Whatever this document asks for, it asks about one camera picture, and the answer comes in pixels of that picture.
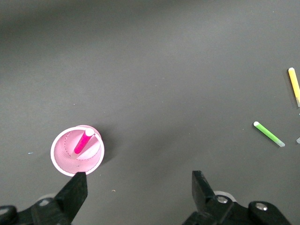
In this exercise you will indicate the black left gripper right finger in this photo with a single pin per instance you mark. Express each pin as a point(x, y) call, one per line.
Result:
point(206, 201)

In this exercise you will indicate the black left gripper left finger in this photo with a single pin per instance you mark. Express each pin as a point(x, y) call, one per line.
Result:
point(70, 199)

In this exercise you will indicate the pink marker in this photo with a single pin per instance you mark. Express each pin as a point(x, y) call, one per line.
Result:
point(83, 141)

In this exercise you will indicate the translucent pink plastic cup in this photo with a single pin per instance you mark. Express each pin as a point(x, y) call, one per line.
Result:
point(68, 164)

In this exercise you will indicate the green marker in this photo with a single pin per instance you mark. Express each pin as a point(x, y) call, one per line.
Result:
point(267, 133)

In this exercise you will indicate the yellow marker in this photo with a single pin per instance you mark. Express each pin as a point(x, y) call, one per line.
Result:
point(294, 84)

